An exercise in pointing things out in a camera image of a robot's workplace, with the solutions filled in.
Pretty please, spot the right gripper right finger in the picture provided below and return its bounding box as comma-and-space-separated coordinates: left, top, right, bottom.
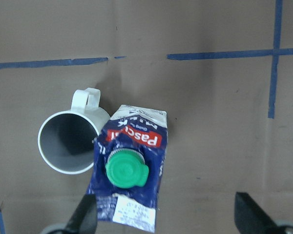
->
234, 192, 293, 234

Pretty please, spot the white mug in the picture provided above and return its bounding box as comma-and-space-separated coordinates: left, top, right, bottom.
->
37, 88, 110, 175

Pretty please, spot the blue white milk carton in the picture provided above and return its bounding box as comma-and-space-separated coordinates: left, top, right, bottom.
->
87, 105, 168, 233

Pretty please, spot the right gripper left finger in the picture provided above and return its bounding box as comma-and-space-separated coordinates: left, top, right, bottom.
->
64, 194, 98, 234

